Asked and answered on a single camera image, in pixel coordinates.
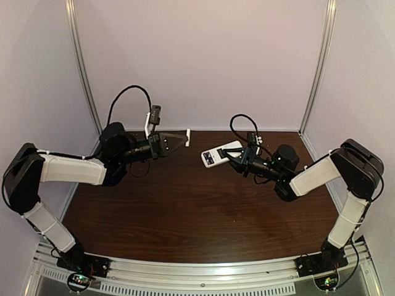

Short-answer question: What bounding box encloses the white remote control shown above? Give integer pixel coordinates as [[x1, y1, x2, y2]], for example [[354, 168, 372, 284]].
[[201, 141, 242, 168]]

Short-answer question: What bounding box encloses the white battery cover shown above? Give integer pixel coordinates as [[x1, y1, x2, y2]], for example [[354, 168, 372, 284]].
[[185, 128, 191, 147]]

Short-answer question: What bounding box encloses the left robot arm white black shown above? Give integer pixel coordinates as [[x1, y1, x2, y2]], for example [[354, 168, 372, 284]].
[[1, 122, 191, 256]]

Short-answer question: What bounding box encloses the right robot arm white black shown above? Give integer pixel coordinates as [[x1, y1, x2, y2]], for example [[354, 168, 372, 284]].
[[220, 139, 385, 269]]

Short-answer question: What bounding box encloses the right round circuit board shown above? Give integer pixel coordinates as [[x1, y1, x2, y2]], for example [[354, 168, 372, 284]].
[[314, 273, 339, 292]]

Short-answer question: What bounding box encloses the round circuit board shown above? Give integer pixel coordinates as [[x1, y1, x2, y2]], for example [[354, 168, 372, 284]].
[[66, 273, 92, 293], [314, 273, 339, 292]]

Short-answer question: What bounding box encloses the left round circuit board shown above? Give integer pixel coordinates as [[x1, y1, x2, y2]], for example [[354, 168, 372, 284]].
[[66, 273, 92, 293]]

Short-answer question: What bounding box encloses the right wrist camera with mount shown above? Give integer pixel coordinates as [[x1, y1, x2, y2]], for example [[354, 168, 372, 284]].
[[247, 132, 263, 155]]

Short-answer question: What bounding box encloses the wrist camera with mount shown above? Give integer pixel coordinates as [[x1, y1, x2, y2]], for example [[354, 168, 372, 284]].
[[144, 105, 162, 138], [247, 132, 263, 155]]

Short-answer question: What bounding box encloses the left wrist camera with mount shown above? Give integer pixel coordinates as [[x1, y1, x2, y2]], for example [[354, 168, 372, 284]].
[[144, 105, 162, 138]]

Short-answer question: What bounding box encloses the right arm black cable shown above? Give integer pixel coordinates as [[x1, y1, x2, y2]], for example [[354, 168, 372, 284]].
[[229, 114, 386, 272]]

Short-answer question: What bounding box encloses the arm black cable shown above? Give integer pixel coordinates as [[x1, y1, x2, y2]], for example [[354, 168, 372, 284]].
[[229, 114, 386, 272], [2, 86, 154, 198]]

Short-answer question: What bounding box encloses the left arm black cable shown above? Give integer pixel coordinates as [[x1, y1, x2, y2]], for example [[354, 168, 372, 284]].
[[2, 86, 154, 198]]

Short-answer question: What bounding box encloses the front aluminium rail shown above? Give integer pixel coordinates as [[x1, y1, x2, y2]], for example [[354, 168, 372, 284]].
[[26, 240, 376, 295]]

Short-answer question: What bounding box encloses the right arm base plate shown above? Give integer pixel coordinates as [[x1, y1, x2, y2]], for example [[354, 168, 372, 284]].
[[294, 251, 348, 277]]

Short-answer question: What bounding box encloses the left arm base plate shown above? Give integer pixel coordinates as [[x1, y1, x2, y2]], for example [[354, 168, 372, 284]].
[[56, 250, 110, 278]]

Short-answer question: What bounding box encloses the left aluminium frame post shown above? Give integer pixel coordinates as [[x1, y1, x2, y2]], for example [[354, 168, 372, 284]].
[[64, 0, 104, 135]]

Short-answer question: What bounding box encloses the aluminium frame post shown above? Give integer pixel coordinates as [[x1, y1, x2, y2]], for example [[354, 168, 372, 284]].
[[299, 0, 337, 136], [64, 0, 104, 135]]

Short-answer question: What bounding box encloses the right aluminium frame post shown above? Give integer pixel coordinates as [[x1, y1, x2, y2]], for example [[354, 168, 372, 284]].
[[299, 0, 337, 136]]

